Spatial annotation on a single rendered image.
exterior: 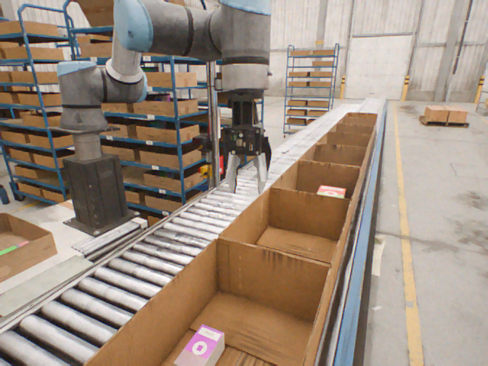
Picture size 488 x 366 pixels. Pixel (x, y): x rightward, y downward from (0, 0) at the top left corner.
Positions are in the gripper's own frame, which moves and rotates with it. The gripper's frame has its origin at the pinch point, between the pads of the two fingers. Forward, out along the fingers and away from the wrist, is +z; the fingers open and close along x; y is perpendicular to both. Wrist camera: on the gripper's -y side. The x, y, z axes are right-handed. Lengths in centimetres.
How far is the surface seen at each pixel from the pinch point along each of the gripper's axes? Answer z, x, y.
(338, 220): 21.9, 26.1, -36.3
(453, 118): 41, 434, -833
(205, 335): 28.8, -6.7, 13.2
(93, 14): -79, -146, -169
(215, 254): 20.0, -9.0, -4.0
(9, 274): 42, -89, -16
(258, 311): 32.2, 2.8, 0.2
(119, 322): 46, -40, -5
